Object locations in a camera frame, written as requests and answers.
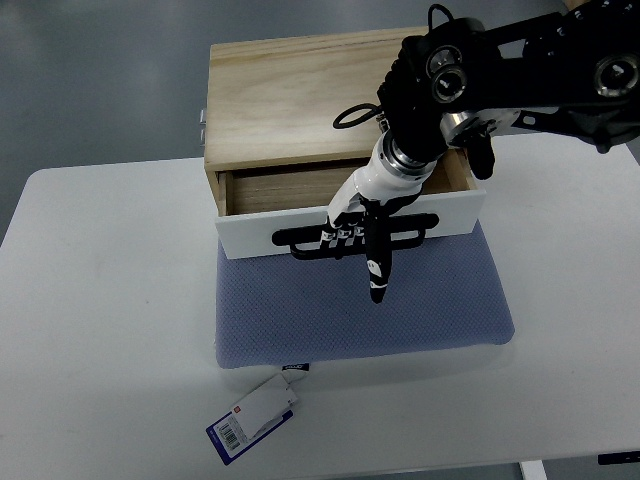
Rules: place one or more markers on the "white table leg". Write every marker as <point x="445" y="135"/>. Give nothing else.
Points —
<point x="533" y="470"/>

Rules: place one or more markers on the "white and blue price tag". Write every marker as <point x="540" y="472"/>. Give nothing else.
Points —
<point x="252" y="419"/>

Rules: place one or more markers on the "black bracket at table edge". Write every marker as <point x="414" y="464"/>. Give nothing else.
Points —
<point x="619" y="458"/>

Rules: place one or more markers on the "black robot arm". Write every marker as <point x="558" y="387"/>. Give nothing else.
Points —
<point x="574" y="74"/>

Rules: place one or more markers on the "blue-grey mesh cushion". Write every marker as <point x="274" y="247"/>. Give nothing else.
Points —
<point x="277" y="310"/>

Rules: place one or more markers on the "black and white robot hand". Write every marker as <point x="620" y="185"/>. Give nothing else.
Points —
<point x="365" y="202"/>

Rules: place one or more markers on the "white drawer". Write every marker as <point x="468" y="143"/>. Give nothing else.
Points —
<point x="270" y="220"/>

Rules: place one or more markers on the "wooden drawer cabinet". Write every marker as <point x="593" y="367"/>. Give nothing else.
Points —
<point x="269" y="143"/>

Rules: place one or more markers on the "black drawer handle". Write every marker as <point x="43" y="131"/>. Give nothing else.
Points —
<point x="317" y="242"/>

